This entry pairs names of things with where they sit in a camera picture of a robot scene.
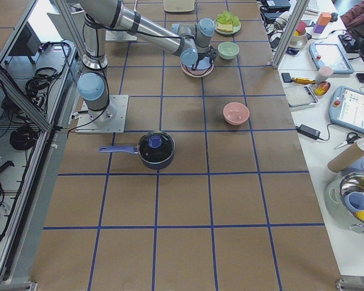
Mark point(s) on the yellow screwdriver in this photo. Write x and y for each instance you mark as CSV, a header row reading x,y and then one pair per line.
x,y
303,81

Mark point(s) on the teach pendant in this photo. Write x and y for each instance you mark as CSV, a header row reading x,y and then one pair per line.
x,y
347,108
330,55

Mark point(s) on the toy mango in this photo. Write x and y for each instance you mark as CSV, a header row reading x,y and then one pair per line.
x,y
322,88

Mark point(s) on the near teach pendant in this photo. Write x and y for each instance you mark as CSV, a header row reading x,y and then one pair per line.
x,y
347,108

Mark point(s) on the green bowl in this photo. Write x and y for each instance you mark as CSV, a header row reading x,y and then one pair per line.
x,y
228,50

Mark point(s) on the grey pot with handles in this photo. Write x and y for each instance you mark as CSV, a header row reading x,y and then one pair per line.
x,y
334,205

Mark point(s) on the pink bowl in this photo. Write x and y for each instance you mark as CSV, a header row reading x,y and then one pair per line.
x,y
235,113

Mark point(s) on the blue saucepan with lid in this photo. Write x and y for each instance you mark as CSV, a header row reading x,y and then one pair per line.
x,y
156,149

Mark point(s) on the cardboard tube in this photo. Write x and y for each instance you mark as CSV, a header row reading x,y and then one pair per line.
x,y
347,157

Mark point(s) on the white cup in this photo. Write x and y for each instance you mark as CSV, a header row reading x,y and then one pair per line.
x,y
323,73

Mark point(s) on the white bowl with fruit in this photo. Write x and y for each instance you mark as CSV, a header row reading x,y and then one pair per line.
x,y
299,39

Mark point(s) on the lettuce leaf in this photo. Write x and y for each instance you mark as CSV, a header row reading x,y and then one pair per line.
x,y
227,17

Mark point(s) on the bread slice on plate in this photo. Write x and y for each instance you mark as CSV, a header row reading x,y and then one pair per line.
x,y
226,28

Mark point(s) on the coloured toy blocks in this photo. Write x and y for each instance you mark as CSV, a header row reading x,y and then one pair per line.
x,y
322,21

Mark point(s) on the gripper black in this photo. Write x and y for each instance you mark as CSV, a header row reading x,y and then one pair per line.
x,y
204,56

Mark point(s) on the aluminium frame post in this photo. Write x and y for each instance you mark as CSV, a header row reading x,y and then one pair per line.
x,y
298,10

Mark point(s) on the green plate with food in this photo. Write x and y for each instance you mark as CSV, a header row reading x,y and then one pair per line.
x,y
234,27

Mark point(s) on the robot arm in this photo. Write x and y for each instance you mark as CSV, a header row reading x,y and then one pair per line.
x,y
190,42

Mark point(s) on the far teach pendant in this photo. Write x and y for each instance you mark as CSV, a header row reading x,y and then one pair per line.
x,y
330,55

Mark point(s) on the blue cup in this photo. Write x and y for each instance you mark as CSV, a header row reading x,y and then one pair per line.
x,y
354,201

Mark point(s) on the steel mixing bowl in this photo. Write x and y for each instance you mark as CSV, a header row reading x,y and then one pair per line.
x,y
353,182

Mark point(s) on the scissors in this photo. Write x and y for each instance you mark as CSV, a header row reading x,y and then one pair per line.
x,y
351,137

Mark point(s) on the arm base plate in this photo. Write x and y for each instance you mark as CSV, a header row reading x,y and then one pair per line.
x,y
113,36
111,121

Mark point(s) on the blue plate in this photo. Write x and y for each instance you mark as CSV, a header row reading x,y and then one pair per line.
x,y
203,66

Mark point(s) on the kitchen scale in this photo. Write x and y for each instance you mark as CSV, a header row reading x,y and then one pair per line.
x,y
300,97

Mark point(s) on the pink plate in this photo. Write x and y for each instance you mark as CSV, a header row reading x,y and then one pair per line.
x,y
196,76

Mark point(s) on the black power adapter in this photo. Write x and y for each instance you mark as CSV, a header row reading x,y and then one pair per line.
x,y
308,131

